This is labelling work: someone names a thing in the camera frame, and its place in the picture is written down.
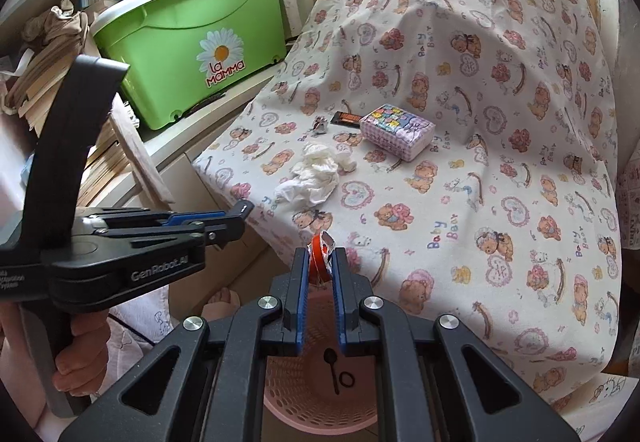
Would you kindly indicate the small crumpled silver wrapper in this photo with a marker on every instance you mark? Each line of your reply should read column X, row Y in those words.
column 320, row 126

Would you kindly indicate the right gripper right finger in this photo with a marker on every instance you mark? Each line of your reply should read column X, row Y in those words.
column 354, row 335

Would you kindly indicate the black orange snack wrapper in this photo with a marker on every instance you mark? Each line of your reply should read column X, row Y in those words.
column 346, row 119

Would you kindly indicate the white tissue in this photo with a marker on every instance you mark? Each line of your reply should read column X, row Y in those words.
column 330, row 155
column 312, row 181

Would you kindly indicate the person's foot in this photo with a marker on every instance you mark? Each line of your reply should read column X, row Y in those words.
column 221, row 304

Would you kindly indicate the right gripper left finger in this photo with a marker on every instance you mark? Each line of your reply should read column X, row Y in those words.
column 293, row 291

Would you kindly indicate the hello kitty pyjama leg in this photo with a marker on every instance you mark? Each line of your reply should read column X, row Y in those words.
column 136, row 326

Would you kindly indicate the teddy bear print bedsheet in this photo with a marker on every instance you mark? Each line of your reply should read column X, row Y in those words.
column 507, row 218

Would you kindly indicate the green plastic storage bin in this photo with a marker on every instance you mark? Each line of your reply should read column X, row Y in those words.
column 180, row 52

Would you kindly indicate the person's left hand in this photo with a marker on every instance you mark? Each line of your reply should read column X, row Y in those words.
column 81, row 367

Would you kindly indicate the red white wrapper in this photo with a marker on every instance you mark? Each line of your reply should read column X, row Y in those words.
column 320, row 251

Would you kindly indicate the pink mesh waste basket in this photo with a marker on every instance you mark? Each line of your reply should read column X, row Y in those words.
column 299, row 392

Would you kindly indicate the pink tissue pack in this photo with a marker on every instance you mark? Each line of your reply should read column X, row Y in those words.
column 400, row 133

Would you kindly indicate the black plastic spoon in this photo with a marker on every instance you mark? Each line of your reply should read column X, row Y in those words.
column 330, row 358

